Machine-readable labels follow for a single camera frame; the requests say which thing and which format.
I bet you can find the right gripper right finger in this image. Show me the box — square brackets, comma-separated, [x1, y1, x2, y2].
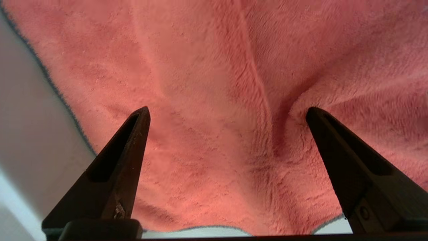
[306, 107, 428, 234]

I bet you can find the orange microfibre cloth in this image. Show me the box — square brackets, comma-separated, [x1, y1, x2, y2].
[0, 0, 428, 236]

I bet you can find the white wash basin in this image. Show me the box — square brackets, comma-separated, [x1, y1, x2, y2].
[0, 10, 353, 241]

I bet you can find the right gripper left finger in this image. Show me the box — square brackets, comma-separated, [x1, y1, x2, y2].
[42, 106, 151, 232]

